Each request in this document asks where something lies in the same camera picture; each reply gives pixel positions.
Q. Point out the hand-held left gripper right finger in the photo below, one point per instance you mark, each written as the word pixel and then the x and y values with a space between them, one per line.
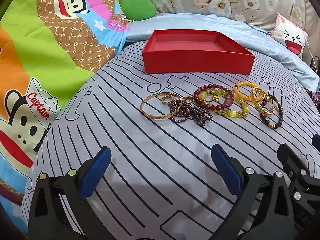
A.
pixel 225 167

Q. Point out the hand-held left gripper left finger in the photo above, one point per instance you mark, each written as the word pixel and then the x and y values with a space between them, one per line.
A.
pixel 100 165

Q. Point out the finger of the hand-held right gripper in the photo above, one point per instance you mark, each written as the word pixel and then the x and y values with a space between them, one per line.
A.
pixel 291 157
pixel 316 143

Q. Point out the thin gold bangle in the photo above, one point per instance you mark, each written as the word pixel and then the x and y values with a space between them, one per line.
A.
pixel 142 106

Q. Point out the red cardboard box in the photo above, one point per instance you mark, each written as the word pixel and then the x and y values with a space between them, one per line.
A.
pixel 195 62

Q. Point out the grey striped bed sheet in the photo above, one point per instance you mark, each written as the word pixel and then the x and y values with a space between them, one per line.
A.
pixel 150 155

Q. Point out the light blue quilt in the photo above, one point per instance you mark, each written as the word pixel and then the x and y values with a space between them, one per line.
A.
pixel 270 47

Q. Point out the laughing cat face pillow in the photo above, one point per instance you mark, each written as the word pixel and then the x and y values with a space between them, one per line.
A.
pixel 292 37

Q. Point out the cartoon monkey blanket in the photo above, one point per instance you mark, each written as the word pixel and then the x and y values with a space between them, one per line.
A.
pixel 37 42

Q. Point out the green pillow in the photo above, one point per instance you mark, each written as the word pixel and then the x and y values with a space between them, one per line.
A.
pixel 137 8

